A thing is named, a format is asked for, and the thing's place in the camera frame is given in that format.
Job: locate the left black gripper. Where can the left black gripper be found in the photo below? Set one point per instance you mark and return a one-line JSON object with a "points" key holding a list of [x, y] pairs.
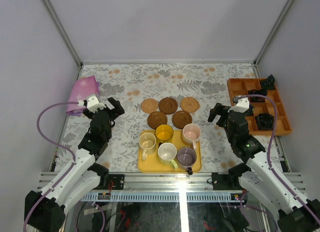
{"points": [[106, 111]]}

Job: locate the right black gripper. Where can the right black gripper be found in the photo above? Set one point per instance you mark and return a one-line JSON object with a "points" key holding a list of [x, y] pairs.
{"points": [[220, 110]]}

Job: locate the woven rattan coaster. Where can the woven rattan coaster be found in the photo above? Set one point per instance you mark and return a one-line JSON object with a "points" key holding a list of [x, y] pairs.
{"points": [[149, 105], [189, 104]]}

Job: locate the dark wooden coaster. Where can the dark wooden coaster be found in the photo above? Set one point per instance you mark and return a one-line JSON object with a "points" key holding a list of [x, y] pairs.
{"points": [[156, 119], [181, 118], [168, 105]]}

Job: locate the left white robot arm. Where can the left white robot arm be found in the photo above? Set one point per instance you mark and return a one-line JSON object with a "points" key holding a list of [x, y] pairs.
{"points": [[46, 210]]}

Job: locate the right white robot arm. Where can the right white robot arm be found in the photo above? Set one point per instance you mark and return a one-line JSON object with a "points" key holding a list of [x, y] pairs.
{"points": [[291, 208]]}

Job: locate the yellow glass cup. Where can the yellow glass cup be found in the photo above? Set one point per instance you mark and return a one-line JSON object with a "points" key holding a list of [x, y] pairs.
{"points": [[164, 133]]}

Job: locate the orange compartment organizer tray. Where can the orange compartment organizer tray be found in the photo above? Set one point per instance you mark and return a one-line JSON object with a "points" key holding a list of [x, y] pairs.
{"points": [[273, 105]]}

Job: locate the black item left compartment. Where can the black item left compartment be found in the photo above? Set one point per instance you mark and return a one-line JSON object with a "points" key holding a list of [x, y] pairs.
{"points": [[250, 111]]}

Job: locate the pink mug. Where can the pink mug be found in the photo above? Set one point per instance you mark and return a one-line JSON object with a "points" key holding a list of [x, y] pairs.
{"points": [[191, 134]]}

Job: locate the purple snowflake cloth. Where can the purple snowflake cloth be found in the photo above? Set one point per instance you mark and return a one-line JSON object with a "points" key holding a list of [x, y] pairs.
{"points": [[82, 88]]}

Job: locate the cream mug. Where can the cream mug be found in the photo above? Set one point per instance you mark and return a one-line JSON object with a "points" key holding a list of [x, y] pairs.
{"points": [[147, 144]]}

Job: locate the black coiled item lower compartment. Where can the black coiled item lower compartment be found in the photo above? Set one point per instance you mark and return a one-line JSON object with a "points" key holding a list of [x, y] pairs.
{"points": [[265, 121]]}

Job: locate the purple mug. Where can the purple mug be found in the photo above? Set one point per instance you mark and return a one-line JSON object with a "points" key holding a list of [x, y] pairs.
{"points": [[186, 157]]}

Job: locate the black item top compartment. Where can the black item top compartment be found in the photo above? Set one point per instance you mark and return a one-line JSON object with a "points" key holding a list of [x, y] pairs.
{"points": [[268, 83]]}

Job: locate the small black clip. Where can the small black clip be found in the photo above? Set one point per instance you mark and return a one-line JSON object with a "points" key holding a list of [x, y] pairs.
{"points": [[190, 171]]}

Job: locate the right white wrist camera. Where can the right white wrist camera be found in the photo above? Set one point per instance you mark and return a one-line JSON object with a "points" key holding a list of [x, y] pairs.
{"points": [[241, 104]]}

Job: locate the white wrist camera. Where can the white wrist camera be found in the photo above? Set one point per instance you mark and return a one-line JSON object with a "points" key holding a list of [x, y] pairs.
{"points": [[241, 104], [92, 103]]}

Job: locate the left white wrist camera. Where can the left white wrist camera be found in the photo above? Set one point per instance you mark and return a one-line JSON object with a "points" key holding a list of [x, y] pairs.
{"points": [[92, 103]]}

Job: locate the white green-handled mug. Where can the white green-handled mug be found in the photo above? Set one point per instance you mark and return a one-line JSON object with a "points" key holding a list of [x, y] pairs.
{"points": [[167, 153]]}

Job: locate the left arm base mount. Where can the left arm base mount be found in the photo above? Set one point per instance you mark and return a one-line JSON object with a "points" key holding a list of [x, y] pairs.
{"points": [[110, 179]]}

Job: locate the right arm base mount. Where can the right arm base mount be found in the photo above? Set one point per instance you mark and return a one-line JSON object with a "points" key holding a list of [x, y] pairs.
{"points": [[229, 181]]}

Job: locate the aluminium frame rail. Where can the aluminium frame rail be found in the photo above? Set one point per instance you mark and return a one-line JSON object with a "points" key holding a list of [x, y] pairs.
{"points": [[169, 182]]}

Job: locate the blue slotted cable duct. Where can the blue slotted cable duct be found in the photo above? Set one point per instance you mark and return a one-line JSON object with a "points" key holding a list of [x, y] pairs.
{"points": [[158, 197]]}

